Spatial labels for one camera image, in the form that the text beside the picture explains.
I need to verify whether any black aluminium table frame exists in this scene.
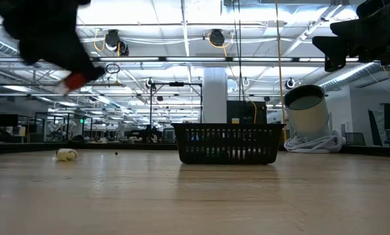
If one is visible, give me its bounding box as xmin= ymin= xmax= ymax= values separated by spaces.
xmin=0 ymin=141 xmax=390 ymax=155

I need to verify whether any black slotted plastic basket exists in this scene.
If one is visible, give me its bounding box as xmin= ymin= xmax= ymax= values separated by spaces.
xmin=171 ymin=122 xmax=287 ymax=166

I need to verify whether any black metal frame stand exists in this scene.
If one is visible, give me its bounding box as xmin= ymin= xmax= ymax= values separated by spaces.
xmin=148 ymin=81 xmax=204 ymax=125

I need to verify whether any dark slanted panel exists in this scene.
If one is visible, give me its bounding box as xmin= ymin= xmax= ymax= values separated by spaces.
xmin=367 ymin=109 xmax=384 ymax=147

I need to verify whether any yellow nail polish bottle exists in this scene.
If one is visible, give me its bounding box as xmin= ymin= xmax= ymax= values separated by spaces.
xmin=55 ymin=148 xmax=79 ymax=162

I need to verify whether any red nail polish bottle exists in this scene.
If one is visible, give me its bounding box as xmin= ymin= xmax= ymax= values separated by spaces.
xmin=55 ymin=72 xmax=88 ymax=96

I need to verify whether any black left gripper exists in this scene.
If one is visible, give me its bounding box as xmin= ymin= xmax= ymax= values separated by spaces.
xmin=4 ymin=29 xmax=106 ymax=82

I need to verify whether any black ceiling cable reel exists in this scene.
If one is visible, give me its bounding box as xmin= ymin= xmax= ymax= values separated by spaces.
xmin=104 ymin=29 xmax=131 ymax=57
xmin=208 ymin=29 xmax=226 ymax=48

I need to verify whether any thin curved yellow cable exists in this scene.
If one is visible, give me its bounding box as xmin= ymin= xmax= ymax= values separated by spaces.
xmin=248 ymin=100 xmax=258 ymax=124

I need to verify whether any black hanging cable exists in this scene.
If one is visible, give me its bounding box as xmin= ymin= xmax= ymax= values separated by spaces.
xmin=231 ymin=0 xmax=244 ymax=102
xmin=236 ymin=0 xmax=248 ymax=102

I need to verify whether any white coiled cable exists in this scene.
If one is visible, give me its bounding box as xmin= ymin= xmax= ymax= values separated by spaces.
xmin=283 ymin=129 xmax=348 ymax=154

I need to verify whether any black cabinet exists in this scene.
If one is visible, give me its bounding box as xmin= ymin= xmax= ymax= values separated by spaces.
xmin=226 ymin=100 xmax=268 ymax=125

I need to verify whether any white cylindrical canister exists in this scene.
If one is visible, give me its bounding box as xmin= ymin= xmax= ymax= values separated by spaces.
xmin=283 ymin=84 xmax=333 ymax=142

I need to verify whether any white building column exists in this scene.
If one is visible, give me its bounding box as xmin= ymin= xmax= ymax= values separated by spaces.
xmin=201 ymin=67 xmax=229 ymax=125

